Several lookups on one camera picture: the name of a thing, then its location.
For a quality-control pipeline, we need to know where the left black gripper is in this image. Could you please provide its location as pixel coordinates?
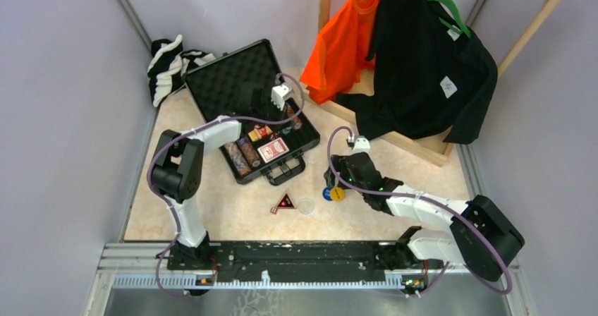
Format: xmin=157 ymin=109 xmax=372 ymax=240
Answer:
xmin=252 ymin=95 xmax=293 ymax=133

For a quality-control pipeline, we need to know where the orange boxed card deck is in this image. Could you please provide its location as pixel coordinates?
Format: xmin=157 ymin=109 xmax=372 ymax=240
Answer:
xmin=248 ymin=125 xmax=273 ymax=142

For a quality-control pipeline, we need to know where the black poker set case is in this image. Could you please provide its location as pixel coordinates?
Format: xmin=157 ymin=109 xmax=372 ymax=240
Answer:
xmin=184 ymin=39 xmax=320 ymax=186

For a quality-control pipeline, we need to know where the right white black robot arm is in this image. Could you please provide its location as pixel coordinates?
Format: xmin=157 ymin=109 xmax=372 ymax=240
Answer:
xmin=324 ymin=135 xmax=525 ymax=283

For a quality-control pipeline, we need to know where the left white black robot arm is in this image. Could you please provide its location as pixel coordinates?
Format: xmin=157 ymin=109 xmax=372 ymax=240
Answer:
xmin=146 ymin=114 xmax=297 ymax=269

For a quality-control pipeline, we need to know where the yellow big blind button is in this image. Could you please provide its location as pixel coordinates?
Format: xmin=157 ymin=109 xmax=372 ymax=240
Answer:
xmin=329 ymin=186 xmax=346 ymax=202

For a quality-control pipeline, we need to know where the red yellow chip stack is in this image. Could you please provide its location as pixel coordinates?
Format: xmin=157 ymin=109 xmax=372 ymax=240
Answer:
xmin=286 ymin=105 xmax=303 ymax=130

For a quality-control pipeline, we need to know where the blue small blind button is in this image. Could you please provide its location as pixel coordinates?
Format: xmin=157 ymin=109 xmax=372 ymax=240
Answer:
xmin=322 ymin=188 xmax=332 ymax=201

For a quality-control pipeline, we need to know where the red playing card deck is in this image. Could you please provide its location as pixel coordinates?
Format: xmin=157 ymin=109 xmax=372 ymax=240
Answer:
xmin=257 ymin=138 xmax=290 ymax=163

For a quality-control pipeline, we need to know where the purple black chip stack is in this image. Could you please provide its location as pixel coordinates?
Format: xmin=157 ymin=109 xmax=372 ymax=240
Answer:
xmin=236 ymin=138 xmax=262 ymax=169

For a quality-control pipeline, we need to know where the clear dealer button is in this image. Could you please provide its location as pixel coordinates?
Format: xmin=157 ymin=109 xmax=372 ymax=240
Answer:
xmin=298 ymin=198 xmax=315 ymax=215

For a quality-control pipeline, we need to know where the blue orange chip stack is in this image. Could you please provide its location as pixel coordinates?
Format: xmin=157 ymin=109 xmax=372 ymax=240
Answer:
xmin=224 ymin=142 xmax=251 ymax=176

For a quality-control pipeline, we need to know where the black red triangle token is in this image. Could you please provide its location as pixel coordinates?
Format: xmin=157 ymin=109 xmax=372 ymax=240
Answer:
xmin=274 ymin=192 xmax=297 ymax=210

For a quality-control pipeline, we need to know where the orange t-shirt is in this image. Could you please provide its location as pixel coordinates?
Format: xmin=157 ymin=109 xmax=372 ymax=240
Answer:
xmin=300 ymin=0 xmax=380 ymax=104

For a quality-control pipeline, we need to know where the wooden clothes rack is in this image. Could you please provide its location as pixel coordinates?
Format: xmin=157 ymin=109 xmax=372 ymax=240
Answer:
xmin=298 ymin=0 xmax=573 ymax=168

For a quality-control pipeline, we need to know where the black white striped cloth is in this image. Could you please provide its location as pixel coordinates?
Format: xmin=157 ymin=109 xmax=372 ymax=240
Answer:
xmin=147 ymin=34 xmax=216 ymax=108

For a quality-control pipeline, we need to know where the black t-shirt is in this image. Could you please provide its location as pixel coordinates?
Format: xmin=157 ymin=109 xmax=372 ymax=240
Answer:
xmin=335 ymin=0 xmax=498 ymax=145

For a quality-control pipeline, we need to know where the green clothes hanger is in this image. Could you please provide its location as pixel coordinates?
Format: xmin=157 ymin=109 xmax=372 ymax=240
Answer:
xmin=429 ymin=0 xmax=471 ymax=38

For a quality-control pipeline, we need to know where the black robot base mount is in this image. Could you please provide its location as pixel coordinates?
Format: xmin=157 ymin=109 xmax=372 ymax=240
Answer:
xmin=155 ymin=239 xmax=444 ymax=284

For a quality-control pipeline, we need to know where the aluminium frame rail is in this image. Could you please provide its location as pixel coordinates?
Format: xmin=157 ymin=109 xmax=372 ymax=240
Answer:
xmin=85 ymin=241 xmax=537 ymax=315

